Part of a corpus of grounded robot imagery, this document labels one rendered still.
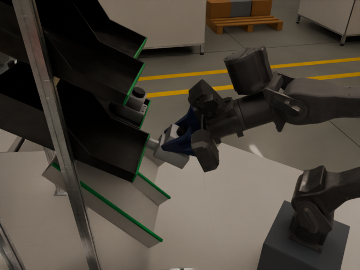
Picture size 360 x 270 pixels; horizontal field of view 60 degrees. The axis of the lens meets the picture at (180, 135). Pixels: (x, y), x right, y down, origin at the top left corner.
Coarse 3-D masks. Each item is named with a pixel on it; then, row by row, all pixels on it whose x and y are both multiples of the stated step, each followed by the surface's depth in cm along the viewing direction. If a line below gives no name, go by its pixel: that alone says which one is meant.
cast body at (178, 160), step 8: (176, 128) 58; (184, 128) 58; (160, 136) 60; (168, 136) 56; (176, 136) 56; (152, 144) 59; (160, 144) 57; (160, 152) 58; (168, 152) 58; (168, 160) 59; (176, 160) 59; (184, 160) 59
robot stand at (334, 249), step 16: (288, 208) 69; (272, 224) 65; (288, 224) 65; (336, 224) 65; (272, 240) 62; (288, 240) 62; (336, 240) 62; (272, 256) 62; (288, 256) 59; (304, 256) 59; (320, 256) 59; (336, 256) 59
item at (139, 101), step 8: (136, 88) 70; (136, 96) 70; (144, 96) 71; (112, 104) 73; (128, 104) 70; (136, 104) 70; (144, 104) 74; (120, 112) 72; (128, 112) 71; (136, 112) 71; (144, 112) 72; (136, 120) 72
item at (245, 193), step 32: (224, 160) 114; (256, 160) 114; (224, 192) 101; (256, 192) 101; (288, 192) 101; (224, 224) 90; (256, 224) 90; (352, 224) 90; (224, 256) 82; (256, 256) 82; (352, 256) 82
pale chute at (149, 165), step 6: (150, 150) 88; (144, 156) 89; (150, 156) 89; (144, 162) 87; (150, 162) 89; (156, 162) 90; (162, 162) 90; (144, 168) 86; (150, 168) 88; (156, 168) 90; (144, 174) 84; (150, 174) 86; (156, 174) 88; (150, 180) 85
